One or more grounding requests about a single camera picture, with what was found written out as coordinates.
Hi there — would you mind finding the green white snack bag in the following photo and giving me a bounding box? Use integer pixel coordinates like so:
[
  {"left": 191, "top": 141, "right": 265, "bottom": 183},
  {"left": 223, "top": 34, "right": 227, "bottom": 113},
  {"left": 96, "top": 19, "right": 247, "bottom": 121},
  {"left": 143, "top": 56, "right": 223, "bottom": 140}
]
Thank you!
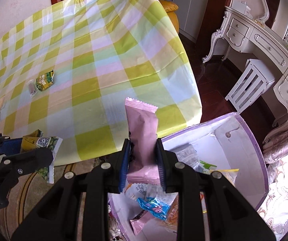
[{"left": 20, "top": 130, "right": 62, "bottom": 184}]

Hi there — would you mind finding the pink snack packet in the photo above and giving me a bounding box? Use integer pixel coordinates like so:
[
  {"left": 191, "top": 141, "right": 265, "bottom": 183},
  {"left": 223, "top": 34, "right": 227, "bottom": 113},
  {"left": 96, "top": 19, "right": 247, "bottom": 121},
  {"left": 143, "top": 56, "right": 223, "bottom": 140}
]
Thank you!
[{"left": 125, "top": 97, "right": 160, "bottom": 185}]

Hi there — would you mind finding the green nut snack packet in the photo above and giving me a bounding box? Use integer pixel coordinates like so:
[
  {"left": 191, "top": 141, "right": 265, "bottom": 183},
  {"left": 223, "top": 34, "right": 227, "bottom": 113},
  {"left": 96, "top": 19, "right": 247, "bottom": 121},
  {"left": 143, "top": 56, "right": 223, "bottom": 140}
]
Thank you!
[{"left": 36, "top": 70, "right": 54, "bottom": 91}]

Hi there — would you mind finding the blue cartoon snack packet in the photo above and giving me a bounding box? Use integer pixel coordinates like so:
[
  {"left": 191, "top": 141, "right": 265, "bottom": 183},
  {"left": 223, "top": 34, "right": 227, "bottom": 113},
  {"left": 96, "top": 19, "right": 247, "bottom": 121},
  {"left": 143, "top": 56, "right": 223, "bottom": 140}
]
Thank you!
[{"left": 136, "top": 197, "right": 172, "bottom": 221}]

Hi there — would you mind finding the small pink packet in box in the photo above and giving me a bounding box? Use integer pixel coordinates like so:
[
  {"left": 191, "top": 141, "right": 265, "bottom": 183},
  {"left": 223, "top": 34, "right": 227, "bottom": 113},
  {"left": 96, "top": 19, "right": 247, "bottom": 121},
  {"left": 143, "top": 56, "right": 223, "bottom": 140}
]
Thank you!
[{"left": 129, "top": 210, "right": 155, "bottom": 236}]

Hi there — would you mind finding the yellow chips bag in box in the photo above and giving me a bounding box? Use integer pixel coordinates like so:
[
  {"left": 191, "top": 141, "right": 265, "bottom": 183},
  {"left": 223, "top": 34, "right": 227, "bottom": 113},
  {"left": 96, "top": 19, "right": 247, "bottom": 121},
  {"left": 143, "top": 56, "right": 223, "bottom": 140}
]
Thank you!
[{"left": 210, "top": 169, "right": 239, "bottom": 186}]

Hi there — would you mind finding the purple white cardboard box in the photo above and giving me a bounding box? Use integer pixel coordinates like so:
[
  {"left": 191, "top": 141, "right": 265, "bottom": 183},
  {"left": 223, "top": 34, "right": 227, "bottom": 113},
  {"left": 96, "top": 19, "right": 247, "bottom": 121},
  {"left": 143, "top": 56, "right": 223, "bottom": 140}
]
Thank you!
[{"left": 109, "top": 112, "right": 268, "bottom": 240}]

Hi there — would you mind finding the purple bar clear wrapper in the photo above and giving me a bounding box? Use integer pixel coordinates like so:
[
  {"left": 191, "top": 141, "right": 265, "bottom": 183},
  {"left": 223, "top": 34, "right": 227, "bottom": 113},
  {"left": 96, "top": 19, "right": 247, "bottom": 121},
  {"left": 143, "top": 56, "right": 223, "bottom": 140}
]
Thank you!
[{"left": 27, "top": 80, "right": 37, "bottom": 97}]

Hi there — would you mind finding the floral pink bedding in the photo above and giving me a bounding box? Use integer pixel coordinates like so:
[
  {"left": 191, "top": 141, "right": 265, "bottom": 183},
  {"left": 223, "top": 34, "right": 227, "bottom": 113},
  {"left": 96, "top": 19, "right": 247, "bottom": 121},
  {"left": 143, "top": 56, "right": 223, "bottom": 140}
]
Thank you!
[{"left": 258, "top": 131, "right": 288, "bottom": 240}]

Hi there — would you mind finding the green checkered tablecloth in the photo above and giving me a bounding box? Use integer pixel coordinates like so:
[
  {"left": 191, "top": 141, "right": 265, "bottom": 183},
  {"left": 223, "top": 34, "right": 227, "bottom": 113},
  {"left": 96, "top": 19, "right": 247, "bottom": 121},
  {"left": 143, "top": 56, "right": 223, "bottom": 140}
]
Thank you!
[{"left": 0, "top": 0, "right": 202, "bottom": 165}]

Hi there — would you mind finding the white slatted stool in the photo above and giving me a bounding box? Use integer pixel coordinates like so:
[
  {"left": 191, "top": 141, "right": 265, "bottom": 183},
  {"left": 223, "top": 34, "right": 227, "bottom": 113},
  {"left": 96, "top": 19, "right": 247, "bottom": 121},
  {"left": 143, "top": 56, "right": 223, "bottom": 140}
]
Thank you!
[{"left": 225, "top": 59, "right": 275, "bottom": 114}]

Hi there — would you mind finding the white ornate dressing table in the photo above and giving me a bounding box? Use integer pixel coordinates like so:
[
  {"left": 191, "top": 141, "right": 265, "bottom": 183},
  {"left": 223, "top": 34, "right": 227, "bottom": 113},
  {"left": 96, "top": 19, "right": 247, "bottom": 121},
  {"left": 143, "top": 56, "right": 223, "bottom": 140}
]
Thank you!
[{"left": 203, "top": 7, "right": 288, "bottom": 127}]

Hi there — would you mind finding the white wardrobe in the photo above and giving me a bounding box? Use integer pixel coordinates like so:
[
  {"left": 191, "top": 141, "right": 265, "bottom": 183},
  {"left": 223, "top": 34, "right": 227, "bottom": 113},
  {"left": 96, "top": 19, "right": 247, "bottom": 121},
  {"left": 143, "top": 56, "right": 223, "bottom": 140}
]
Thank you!
[{"left": 173, "top": 0, "right": 208, "bottom": 42}]

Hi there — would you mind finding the ornate white mirror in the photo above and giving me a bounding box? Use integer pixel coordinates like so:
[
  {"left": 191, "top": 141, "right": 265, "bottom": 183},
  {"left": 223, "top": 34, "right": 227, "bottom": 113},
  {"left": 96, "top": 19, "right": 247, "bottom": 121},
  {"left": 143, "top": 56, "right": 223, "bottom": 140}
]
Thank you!
[{"left": 257, "top": 0, "right": 288, "bottom": 53}]

